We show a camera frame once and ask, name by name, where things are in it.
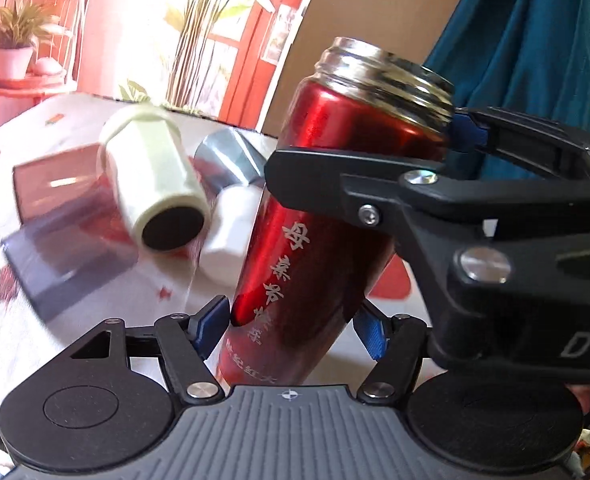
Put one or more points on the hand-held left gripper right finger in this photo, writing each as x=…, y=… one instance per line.
x=373, y=334

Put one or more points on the white and silver flask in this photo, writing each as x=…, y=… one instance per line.
x=227, y=237

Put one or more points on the brown cardboard sheet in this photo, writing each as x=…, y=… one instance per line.
x=375, y=0

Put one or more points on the red metal thermos cup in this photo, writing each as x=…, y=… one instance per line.
x=325, y=125

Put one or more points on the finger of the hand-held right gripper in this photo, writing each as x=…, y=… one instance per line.
x=469, y=133
x=325, y=180

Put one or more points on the red translucent cup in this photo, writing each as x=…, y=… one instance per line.
x=57, y=187

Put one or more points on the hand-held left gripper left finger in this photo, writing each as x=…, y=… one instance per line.
x=211, y=324

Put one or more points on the cream plastic cup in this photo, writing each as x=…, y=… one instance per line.
x=150, y=170

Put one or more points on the silver metal cup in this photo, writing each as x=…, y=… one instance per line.
x=232, y=155

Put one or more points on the teal curtain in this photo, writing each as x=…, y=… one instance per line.
x=525, y=45

